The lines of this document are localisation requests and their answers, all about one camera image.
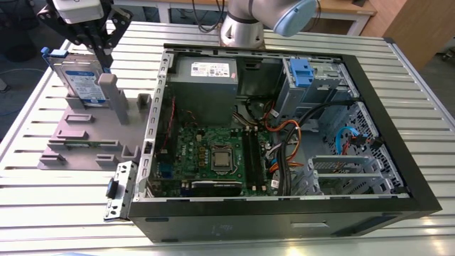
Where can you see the grey parts rack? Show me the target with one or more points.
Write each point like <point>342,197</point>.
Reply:
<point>92,133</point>

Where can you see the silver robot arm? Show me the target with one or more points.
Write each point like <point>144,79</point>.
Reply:
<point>241,29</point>

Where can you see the black graphics card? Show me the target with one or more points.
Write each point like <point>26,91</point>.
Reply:
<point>216,186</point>

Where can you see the blue drive latch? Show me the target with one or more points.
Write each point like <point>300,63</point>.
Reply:
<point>300,72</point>

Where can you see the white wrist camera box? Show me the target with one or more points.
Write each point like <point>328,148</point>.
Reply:
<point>77,10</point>

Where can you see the green motherboard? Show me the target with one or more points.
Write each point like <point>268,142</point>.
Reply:
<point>193,157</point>

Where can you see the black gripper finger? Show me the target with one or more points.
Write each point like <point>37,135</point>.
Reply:
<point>118,24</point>
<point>53,21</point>

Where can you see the metal expansion slot bracket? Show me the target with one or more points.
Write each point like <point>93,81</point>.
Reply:
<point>122,186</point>

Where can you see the metal optical drive cage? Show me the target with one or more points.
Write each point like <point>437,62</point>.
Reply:
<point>312,93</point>

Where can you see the black RAM slot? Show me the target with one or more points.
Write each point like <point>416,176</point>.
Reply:
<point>248,160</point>
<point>258,160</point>

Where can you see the green RAM stick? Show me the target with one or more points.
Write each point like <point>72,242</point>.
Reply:
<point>93,144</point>

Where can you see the CPU socket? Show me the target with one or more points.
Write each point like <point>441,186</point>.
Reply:
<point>210,160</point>

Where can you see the black PC case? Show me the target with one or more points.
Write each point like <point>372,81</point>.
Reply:
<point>248,221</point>

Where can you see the metal disk bay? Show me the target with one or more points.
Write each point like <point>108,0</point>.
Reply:
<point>340,176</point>

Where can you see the grey power supply unit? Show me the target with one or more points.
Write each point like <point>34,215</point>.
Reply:
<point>202,101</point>

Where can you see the silver CPU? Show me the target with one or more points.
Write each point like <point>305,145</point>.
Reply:
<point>221,159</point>

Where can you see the wooden cabinet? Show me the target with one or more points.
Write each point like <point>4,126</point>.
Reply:
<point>419,26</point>

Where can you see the hard disk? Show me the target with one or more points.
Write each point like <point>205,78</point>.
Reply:
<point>82,85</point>

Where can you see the wooden desk with white frame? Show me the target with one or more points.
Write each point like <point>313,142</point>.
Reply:
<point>340,8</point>

